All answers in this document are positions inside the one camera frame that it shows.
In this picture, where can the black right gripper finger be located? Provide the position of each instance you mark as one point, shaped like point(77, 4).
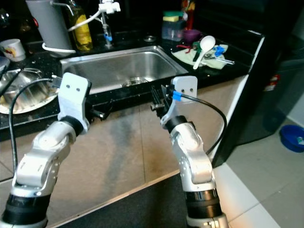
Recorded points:
point(155, 98)
point(164, 96)

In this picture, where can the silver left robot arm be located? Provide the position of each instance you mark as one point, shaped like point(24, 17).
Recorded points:
point(42, 166)

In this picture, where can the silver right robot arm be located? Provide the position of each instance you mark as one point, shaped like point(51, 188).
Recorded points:
point(194, 166)

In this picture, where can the steel sink drain strainer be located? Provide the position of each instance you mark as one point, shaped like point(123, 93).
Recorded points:
point(133, 81)

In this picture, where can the grey sink cabinet front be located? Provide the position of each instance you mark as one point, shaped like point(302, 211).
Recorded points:
point(133, 142)

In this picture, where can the stainless steel sink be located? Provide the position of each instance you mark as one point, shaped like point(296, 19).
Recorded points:
point(123, 69)

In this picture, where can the pale green cloth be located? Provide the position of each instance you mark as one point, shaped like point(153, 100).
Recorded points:
point(184, 57)

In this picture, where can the floral paper plate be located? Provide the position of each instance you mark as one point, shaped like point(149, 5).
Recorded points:
point(50, 103)

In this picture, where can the round steel countertop cap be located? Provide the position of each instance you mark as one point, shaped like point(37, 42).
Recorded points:
point(148, 39)

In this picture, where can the white rice paddle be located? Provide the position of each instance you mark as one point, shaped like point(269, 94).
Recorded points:
point(205, 45)

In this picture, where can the clear plastic sponge holder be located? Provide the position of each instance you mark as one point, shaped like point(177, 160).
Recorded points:
point(173, 31)

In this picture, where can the steel wrench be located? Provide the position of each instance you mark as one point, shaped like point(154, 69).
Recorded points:
point(221, 58)

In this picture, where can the small steel pot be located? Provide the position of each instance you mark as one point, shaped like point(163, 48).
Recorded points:
point(28, 88)

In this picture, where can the yellow green sponge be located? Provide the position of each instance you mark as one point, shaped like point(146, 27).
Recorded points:
point(173, 16)

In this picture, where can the yellow dish soap bottle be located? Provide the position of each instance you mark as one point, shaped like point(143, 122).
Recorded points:
point(80, 31)

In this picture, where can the red pump bottle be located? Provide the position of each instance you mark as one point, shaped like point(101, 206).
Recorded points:
point(188, 12)

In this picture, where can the black floor mat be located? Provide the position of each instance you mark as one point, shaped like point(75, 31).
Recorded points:
point(147, 204)

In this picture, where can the black chopstick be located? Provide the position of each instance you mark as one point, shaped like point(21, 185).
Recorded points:
point(7, 84)

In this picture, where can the white faucet diverter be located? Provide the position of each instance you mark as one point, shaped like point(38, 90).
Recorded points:
point(109, 7)

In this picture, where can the black freestanding appliance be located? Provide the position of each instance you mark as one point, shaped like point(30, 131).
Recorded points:
point(266, 109)

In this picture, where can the grey water filter canister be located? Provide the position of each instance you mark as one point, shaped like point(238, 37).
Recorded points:
point(47, 23)

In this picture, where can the white printed mug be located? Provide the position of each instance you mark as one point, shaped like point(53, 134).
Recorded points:
point(13, 50)

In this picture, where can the blue floor bowl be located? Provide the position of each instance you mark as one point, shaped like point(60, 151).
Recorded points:
point(293, 137)

